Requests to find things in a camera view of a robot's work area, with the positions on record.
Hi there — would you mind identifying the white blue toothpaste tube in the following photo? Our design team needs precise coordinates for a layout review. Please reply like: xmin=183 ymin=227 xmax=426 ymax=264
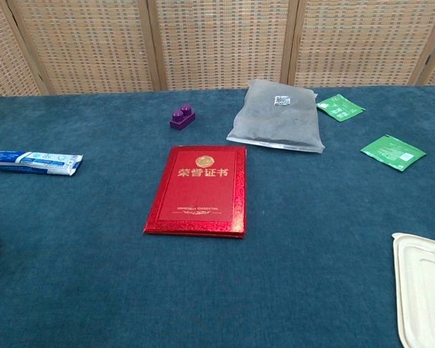
xmin=0 ymin=149 xmax=84 ymax=178

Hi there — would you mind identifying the blue table cloth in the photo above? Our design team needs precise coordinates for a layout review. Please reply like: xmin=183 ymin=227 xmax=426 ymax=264
xmin=0 ymin=85 xmax=435 ymax=348

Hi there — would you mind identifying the green sachet with white print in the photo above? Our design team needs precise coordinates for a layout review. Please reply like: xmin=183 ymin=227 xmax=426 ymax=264
xmin=315 ymin=94 xmax=367 ymax=123

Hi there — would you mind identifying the plain green sachet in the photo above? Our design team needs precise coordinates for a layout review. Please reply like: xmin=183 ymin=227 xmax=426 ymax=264
xmin=360 ymin=134 xmax=427 ymax=173

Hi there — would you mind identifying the purple toy building block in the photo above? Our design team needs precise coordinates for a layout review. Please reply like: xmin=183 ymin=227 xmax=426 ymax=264
xmin=169 ymin=104 xmax=197 ymax=131

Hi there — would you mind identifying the grey translucent plastic bag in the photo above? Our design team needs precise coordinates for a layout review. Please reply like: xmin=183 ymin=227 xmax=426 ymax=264
xmin=225 ymin=79 xmax=326 ymax=155

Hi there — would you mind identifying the red certificate book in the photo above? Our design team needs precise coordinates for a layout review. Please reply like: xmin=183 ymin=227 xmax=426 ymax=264
xmin=143 ymin=145 xmax=248 ymax=240

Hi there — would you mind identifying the woven bamboo folding screen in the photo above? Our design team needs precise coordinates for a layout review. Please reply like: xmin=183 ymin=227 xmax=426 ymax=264
xmin=0 ymin=0 xmax=435 ymax=98

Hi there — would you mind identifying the cream disposable food container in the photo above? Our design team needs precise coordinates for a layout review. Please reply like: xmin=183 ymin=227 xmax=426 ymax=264
xmin=391 ymin=232 xmax=435 ymax=348

